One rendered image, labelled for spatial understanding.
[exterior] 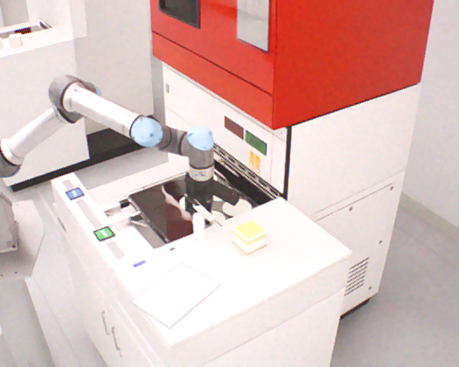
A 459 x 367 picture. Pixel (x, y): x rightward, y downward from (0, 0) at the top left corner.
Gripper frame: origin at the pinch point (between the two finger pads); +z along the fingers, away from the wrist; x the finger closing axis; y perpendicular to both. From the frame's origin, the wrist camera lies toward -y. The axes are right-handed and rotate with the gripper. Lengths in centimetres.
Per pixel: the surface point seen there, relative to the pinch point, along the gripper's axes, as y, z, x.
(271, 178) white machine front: -18.8, -8.9, -16.9
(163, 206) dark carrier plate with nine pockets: 17.6, 1.4, -11.5
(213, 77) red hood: 2, -38, -34
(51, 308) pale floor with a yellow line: 90, 91, -36
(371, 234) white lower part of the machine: -64, 37, -46
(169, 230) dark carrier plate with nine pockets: 13.4, 1.4, 1.1
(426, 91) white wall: -105, 10, -145
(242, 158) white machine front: -8.1, -8.5, -29.5
